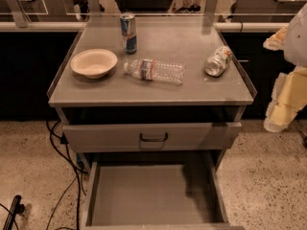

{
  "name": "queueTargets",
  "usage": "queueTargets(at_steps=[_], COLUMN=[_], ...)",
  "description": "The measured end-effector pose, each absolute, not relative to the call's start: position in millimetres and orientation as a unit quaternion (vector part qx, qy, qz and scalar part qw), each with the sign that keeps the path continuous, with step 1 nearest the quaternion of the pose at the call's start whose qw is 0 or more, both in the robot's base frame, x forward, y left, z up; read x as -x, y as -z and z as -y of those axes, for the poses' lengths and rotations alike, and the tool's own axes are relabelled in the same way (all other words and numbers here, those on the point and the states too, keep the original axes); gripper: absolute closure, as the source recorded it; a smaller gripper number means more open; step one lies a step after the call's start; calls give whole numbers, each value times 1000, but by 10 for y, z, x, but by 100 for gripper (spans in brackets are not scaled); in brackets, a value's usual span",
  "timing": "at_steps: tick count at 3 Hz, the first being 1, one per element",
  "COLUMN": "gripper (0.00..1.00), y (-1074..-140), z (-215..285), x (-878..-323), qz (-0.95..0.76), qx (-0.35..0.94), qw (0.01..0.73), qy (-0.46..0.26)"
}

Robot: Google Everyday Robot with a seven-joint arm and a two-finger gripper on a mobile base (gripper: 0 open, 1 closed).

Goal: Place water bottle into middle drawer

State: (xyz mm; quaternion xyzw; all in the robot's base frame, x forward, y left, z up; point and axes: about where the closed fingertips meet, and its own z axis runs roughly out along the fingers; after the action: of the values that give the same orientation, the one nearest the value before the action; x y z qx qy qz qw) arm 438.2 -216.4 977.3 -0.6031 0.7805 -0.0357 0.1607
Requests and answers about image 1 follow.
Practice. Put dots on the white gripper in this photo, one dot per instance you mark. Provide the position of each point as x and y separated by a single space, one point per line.
296 42

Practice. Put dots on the clear plastic water bottle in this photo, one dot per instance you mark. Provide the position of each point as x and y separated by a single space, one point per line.
155 70

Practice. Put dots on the grey top drawer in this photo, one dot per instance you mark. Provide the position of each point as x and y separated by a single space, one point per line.
125 138

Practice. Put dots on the grey drawer cabinet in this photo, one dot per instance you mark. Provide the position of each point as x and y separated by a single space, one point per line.
119 99

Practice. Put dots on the grey open middle drawer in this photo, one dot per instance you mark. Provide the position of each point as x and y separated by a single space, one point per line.
181 196

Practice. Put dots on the silver soda can lying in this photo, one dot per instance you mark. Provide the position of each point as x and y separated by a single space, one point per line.
217 63

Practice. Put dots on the clear acrylic barrier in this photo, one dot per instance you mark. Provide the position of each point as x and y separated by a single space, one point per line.
218 11

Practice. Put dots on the blue silver energy drink can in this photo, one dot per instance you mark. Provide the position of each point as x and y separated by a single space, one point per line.
128 28

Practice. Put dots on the white paper bowl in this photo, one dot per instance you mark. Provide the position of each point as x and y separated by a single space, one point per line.
94 63

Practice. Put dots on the black stand bottom left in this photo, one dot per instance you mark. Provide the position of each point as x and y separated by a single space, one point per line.
17 208

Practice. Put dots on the black drawer handle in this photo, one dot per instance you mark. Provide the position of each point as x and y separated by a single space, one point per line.
154 140

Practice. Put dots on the white horizontal rail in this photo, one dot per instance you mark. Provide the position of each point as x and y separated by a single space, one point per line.
74 27

